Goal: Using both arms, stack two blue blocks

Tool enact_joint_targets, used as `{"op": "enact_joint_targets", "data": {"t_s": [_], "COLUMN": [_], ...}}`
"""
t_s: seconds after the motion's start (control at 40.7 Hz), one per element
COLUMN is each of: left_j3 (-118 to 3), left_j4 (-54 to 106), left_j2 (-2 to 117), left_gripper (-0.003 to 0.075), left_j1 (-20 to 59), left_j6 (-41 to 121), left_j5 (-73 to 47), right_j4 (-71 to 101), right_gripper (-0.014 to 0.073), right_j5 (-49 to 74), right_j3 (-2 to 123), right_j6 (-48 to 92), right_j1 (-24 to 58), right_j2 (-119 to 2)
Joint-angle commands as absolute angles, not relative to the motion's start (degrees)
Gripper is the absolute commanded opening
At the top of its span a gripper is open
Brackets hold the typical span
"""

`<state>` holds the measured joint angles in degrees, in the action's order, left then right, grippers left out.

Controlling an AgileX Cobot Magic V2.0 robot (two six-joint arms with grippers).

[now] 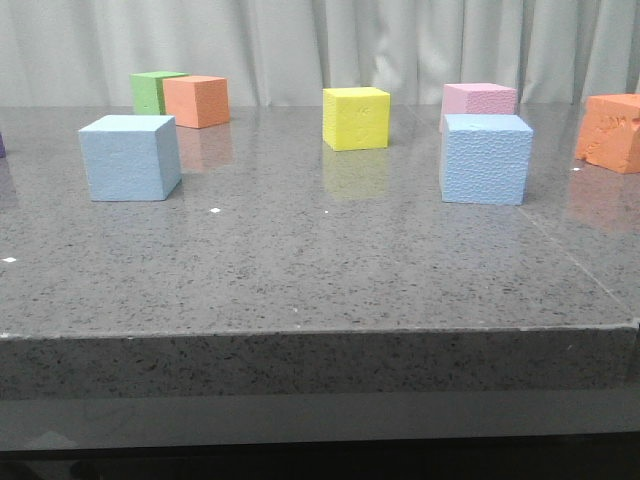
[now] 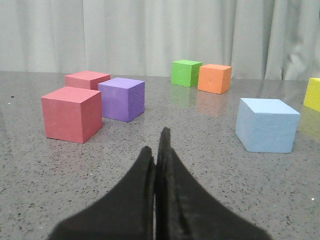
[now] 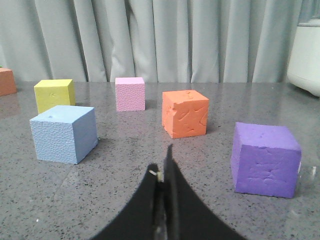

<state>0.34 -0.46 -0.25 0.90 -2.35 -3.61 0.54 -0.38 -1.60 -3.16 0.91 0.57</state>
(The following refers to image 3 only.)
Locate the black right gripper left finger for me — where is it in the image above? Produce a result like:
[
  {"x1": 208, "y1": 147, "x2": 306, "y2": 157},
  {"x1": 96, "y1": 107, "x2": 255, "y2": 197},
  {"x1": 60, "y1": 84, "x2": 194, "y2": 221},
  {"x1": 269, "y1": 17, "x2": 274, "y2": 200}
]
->
[{"x1": 93, "y1": 163, "x2": 159, "y2": 240}]

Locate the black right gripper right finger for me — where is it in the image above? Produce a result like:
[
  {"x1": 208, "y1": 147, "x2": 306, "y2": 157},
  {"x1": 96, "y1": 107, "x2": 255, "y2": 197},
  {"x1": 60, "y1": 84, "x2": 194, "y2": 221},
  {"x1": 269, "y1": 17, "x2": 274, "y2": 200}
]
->
[{"x1": 164, "y1": 145, "x2": 244, "y2": 240}]

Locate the textured light blue foam cube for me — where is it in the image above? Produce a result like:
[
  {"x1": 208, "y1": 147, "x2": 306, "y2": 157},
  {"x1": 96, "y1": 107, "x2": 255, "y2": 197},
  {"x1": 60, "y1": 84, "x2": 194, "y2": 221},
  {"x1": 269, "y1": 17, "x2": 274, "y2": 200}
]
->
[{"x1": 29, "y1": 105, "x2": 98, "y2": 165}]

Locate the purple foam cube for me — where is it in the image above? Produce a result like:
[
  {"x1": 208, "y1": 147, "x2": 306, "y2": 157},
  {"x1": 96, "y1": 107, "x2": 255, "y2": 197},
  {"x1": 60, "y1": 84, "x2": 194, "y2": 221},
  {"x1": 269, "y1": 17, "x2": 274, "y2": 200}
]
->
[{"x1": 230, "y1": 122, "x2": 302, "y2": 199}]

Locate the dented orange foam cube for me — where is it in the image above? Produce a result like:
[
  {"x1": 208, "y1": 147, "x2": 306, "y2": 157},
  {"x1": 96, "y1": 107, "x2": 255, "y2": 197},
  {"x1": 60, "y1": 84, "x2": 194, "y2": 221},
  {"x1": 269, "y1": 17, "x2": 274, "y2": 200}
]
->
[{"x1": 161, "y1": 89, "x2": 209, "y2": 139}]

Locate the pink foam cube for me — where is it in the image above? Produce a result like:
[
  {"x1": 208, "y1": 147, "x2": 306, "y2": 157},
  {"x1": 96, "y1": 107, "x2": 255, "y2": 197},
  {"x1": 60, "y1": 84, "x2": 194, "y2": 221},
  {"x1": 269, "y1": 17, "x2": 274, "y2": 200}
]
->
[{"x1": 115, "y1": 77, "x2": 146, "y2": 112}]

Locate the yellow foam cube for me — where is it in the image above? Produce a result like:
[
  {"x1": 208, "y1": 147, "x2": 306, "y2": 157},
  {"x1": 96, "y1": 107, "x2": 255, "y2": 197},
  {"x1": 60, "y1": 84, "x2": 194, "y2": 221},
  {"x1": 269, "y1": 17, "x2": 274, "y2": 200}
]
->
[{"x1": 34, "y1": 79, "x2": 76, "y2": 114}]

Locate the grey curtain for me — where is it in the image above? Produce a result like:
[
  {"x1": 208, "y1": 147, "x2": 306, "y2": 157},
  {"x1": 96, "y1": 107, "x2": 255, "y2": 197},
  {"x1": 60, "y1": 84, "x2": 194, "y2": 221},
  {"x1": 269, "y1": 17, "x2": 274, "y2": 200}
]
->
[{"x1": 0, "y1": 0, "x2": 311, "y2": 84}]

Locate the smooth orange foam cube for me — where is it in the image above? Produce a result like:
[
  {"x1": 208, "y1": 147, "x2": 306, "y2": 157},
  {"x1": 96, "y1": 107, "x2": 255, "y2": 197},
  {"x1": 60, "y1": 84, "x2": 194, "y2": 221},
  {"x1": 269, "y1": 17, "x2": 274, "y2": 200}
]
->
[{"x1": 0, "y1": 67, "x2": 17, "y2": 96}]

